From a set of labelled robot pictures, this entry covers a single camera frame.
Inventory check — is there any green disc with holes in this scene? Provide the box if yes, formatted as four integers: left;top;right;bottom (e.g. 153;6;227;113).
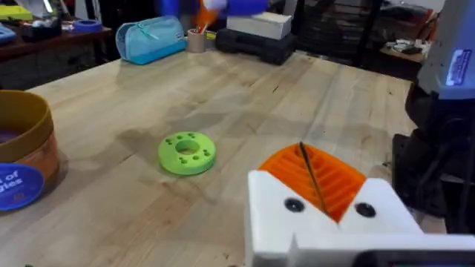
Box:
157;131;217;177

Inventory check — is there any blue tape roll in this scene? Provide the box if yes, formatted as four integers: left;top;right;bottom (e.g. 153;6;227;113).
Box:
71;19;104;34

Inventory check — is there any light blue zip bag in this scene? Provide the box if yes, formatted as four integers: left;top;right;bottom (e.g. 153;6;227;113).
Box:
115;15;188;66

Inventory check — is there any left gripper white and orange left finger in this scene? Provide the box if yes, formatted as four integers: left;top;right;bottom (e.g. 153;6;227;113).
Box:
245;142;340;267

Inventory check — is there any white flat box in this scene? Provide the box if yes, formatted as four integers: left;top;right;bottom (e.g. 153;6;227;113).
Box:
226;10;293;41

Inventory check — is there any yellow-green board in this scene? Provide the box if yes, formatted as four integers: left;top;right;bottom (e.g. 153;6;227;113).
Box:
0;4;34;22

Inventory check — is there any brown tub with blue label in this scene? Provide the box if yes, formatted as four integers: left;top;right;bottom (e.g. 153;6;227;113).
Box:
0;89;61;212

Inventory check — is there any dark side table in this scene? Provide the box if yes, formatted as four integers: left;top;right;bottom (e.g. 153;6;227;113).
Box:
0;26;114;91

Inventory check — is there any left gripper white and orange right finger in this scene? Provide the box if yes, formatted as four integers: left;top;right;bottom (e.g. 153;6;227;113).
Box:
300;142;425;235

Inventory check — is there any black box with clutter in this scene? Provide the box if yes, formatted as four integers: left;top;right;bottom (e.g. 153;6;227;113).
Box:
19;16;63;42

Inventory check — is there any black plastic case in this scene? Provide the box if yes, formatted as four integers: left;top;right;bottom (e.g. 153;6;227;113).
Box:
214;27;298;67

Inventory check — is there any tan cup with orange tools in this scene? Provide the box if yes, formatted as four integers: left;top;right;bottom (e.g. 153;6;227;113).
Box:
186;0;220;54

